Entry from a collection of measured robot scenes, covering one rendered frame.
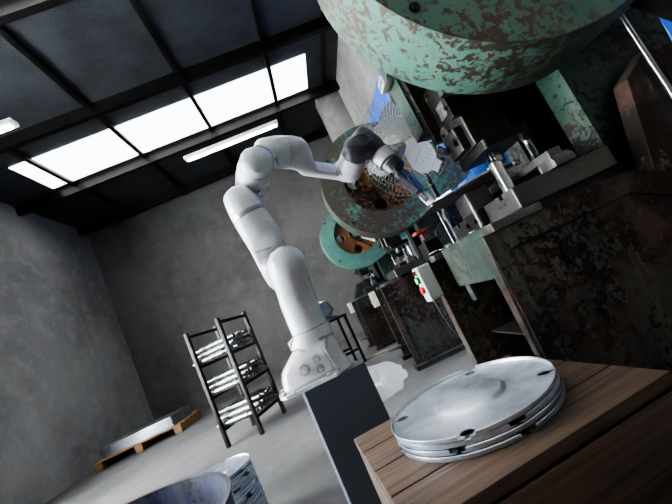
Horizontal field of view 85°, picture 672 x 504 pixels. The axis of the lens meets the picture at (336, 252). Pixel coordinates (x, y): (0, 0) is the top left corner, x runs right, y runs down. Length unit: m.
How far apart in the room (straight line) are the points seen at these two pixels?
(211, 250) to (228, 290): 0.94
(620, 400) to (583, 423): 0.06
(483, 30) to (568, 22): 0.18
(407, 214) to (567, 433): 2.14
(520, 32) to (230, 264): 7.49
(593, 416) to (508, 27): 0.73
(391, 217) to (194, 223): 6.35
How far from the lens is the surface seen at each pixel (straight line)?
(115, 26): 5.14
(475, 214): 1.21
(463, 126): 1.29
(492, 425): 0.58
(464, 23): 0.92
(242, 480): 1.54
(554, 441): 0.58
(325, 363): 1.04
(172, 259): 8.45
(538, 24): 0.98
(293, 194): 8.19
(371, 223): 2.54
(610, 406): 0.62
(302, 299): 1.05
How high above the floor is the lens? 0.61
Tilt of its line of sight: 8 degrees up
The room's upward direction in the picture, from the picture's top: 25 degrees counter-clockwise
